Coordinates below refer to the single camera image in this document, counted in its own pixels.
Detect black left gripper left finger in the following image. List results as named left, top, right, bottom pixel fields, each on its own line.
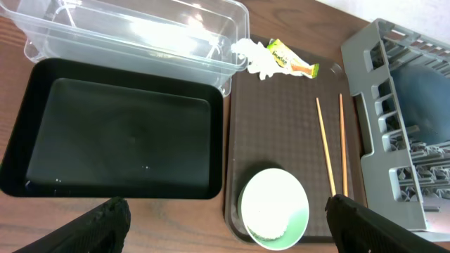
left=15, top=197, right=131, bottom=253

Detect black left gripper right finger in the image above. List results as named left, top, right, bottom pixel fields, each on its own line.
left=325, top=194, right=449, bottom=253

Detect wooden chopstick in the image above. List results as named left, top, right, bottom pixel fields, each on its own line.
left=339, top=93, right=349, bottom=197
left=316, top=98, right=336, bottom=196

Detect dark blue plate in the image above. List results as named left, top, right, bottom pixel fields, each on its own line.
left=391, top=65, right=449, bottom=145

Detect grey dishwasher rack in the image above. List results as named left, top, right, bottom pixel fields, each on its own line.
left=341, top=18, right=449, bottom=242

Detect pale green bowl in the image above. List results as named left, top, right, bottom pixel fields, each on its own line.
left=238, top=168, right=309, bottom=251

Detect black plastic bin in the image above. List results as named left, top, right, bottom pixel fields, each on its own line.
left=1, top=58, right=223, bottom=200

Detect dark brown serving tray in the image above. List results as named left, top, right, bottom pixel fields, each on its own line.
left=224, top=49, right=366, bottom=244

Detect yellow green snack wrapper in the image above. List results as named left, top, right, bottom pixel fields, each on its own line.
left=267, top=39, right=319, bottom=79

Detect crumpled white tissue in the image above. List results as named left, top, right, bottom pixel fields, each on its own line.
left=231, top=39, right=289, bottom=80

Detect clear plastic bin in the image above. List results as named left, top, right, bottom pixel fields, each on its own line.
left=1, top=0, right=250, bottom=96

